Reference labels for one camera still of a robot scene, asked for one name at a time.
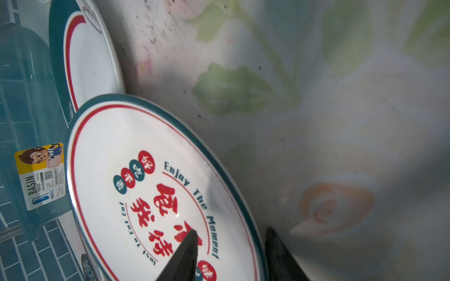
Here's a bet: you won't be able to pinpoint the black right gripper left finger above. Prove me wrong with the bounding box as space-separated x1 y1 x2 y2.
156 229 198 281

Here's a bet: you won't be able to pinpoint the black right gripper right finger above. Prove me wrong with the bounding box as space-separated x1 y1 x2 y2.
265 227 310 281

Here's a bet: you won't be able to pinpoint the white plate red characters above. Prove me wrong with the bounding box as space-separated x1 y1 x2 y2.
65 94 268 281

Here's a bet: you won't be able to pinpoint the white plate green red rim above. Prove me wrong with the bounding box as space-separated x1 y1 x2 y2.
49 0 125 124

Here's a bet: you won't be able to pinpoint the bin product label sticker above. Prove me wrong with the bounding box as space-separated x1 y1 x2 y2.
14 143 66 211

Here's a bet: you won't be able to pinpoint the teal plastic bin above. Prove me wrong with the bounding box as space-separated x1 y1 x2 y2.
1 22 71 241

